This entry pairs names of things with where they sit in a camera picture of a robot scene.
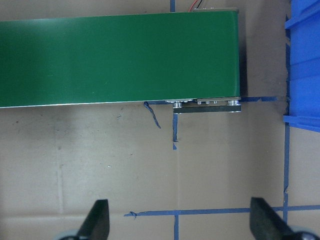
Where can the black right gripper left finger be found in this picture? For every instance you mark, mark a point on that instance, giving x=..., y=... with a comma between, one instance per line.
x=96, y=225

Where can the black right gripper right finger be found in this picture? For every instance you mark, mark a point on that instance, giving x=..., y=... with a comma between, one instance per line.
x=265, y=223

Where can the blue bin right side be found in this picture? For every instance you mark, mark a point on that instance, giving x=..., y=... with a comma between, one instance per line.
x=304, y=65

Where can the green conveyor belt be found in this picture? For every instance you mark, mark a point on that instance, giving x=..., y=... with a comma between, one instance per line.
x=119, y=58

